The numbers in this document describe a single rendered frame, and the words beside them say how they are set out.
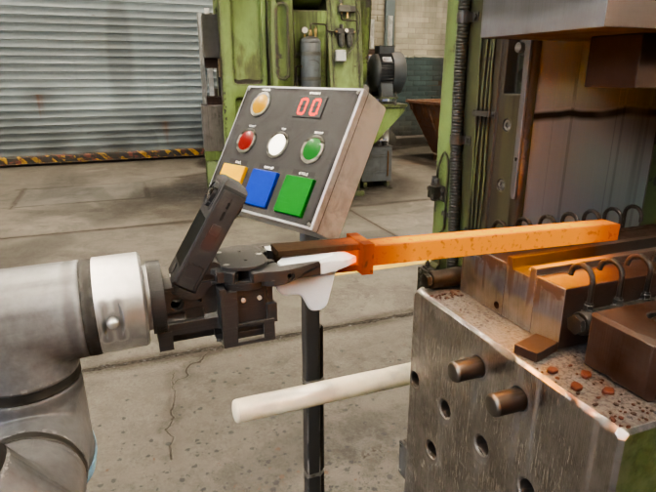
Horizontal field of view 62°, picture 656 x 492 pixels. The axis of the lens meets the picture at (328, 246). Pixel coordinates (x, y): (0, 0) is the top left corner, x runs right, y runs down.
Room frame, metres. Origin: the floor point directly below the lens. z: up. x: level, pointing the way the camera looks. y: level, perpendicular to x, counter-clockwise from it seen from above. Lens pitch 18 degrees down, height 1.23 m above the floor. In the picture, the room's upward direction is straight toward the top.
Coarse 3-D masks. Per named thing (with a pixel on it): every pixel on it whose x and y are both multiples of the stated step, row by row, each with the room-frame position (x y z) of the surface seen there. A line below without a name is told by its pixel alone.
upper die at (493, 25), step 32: (512, 0) 0.71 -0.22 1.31; (544, 0) 0.66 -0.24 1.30; (576, 0) 0.61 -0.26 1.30; (608, 0) 0.58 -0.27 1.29; (640, 0) 0.59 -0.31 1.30; (512, 32) 0.70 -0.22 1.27; (544, 32) 0.65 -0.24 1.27; (576, 32) 0.65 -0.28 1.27; (608, 32) 0.65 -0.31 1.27; (640, 32) 0.65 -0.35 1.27
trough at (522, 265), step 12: (636, 240) 0.74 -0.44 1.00; (648, 240) 0.75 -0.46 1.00; (564, 252) 0.69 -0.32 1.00; (576, 252) 0.70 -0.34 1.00; (588, 252) 0.71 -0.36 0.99; (600, 252) 0.71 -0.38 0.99; (612, 252) 0.72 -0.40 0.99; (624, 252) 0.73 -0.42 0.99; (516, 264) 0.66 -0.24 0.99; (528, 264) 0.67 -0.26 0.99; (540, 264) 0.68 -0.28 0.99
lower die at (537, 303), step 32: (480, 256) 0.73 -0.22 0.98; (512, 256) 0.67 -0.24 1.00; (608, 256) 0.67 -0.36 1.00; (480, 288) 0.72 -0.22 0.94; (512, 288) 0.66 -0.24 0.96; (544, 288) 0.61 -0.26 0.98; (576, 288) 0.58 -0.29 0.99; (608, 288) 0.60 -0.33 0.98; (640, 288) 0.62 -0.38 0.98; (512, 320) 0.65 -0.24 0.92; (544, 320) 0.60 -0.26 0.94
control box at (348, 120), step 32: (256, 96) 1.23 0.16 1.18; (288, 96) 1.16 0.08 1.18; (320, 96) 1.10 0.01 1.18; (352, 96) 1.04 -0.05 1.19; (256, 128) 1.17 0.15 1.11; (288, 128) 1.11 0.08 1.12; (320, 128) 1.05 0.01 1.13; (352, 128) 1.01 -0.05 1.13; (224, 160) 1.19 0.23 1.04; (256, 160) 1.12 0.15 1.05; (288, 160) 1.06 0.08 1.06; (320, 160) 1.01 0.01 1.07; (352, 160) 1.01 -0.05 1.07; (320, 192) 0.96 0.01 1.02; (352, 192) 1.01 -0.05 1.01; (288, 224) 0.98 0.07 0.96; (320, 224) 0.95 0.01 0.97
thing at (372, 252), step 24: (312, 240) 0.56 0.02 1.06; (336, 240) 0.56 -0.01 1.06; (360, 240) 0.55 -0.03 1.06; (384, 240) 0.58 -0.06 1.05; (408, 240) 0.58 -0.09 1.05; (432, 240) 0.58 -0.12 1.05; (456, 240) 0.59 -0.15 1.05; (480, 240) 0.60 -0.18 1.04; (504, 240) 0.61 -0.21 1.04; (528, 240) 0.63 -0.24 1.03; (552, 240) 0.64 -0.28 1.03; (576, 240) 0.66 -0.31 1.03; (600, 240) 0.67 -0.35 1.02; (360, 264) 0.54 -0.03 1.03; (384, 264) 0.56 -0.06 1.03
